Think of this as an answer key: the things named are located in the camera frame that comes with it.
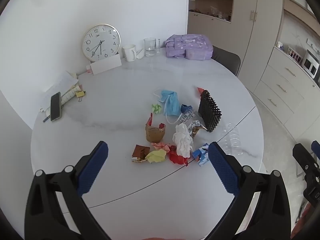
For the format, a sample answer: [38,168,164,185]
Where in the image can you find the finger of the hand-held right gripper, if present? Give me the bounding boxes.
[292,143,316,180]
[311,141,320,160]

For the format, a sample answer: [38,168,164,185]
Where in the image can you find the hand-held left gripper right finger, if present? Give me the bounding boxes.
[205,142,292,240]

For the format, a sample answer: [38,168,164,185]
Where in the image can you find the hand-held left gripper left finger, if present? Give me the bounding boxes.
[24,141,112,240]

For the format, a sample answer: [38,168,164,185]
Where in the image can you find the blue printed carton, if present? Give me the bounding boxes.
[192,143,210,167]

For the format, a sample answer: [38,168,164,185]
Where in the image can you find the clear plastic bottle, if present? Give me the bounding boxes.
[220,122,244,155]

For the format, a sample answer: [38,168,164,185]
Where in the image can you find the silver wrapper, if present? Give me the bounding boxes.
[187,120,208,138]

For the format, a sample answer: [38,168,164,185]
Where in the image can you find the white tissue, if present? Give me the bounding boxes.
[172,123,194,158]

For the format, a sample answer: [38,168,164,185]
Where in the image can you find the brown wrapper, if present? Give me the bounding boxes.
[132,144,150,163]

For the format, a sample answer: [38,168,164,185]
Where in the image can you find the black spiky pad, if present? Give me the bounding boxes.
[198,90,222,133]

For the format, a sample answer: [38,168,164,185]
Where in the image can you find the black white printed wrapper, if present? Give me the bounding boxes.
[179,111,197,124]

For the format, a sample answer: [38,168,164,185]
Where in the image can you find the yellow paper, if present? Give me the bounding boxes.
[145,149,167,164]

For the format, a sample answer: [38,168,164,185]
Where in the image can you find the brown paper cup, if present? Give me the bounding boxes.
[145,122,166,143]

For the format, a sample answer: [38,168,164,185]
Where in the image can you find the blue face mask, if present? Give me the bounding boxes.
[154,89,184,125]

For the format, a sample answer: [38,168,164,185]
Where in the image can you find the black smartphone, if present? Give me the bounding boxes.
[50,92,62,122]

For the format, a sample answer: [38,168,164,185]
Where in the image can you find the beige drawer cabinet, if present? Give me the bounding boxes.
[254,46,320,130]

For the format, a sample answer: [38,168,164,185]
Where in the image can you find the pale yellow ruler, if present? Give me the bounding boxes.
[61,84,83,105]

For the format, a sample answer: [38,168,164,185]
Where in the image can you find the white countertop oven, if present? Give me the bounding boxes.
[301,50,320,78]

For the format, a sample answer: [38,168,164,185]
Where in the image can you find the stack of white papers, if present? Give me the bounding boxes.
[40,70,79,112]

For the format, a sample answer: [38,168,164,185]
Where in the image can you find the white card box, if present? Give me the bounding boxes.
[90,54,122,75]

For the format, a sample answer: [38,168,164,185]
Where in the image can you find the grey chair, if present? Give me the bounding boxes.
[211,45,241,77]

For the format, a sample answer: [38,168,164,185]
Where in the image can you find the white ceramic mug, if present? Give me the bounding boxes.
[122,44,137,62]

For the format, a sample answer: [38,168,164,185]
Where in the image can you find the purple backpack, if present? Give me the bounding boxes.
[164,34,214,60]

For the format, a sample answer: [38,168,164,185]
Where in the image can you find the beige tall cabinet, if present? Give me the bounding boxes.
[187,0,284,93]

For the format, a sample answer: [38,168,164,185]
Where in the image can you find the clear glass mug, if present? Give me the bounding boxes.
[143,37,161,57]

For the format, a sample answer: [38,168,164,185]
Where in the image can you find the pile of small household items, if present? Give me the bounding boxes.
[190,5,233,22]

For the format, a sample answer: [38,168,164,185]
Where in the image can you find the white wire basket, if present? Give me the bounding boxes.
[287,46,303,63]

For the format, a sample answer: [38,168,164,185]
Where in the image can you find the round white wall clock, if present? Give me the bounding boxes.
[81,24,121,62]

